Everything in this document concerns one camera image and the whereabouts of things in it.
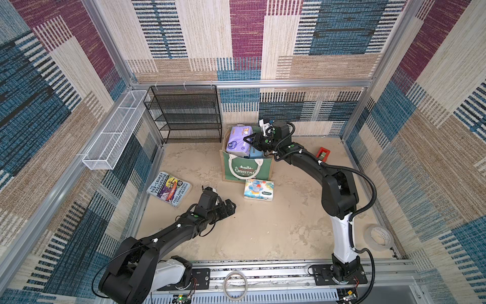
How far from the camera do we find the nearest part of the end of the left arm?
0.76 m

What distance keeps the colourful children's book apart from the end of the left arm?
27 cm

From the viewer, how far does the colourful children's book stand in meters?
0.96

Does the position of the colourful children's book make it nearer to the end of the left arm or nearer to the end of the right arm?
the end of the left arm
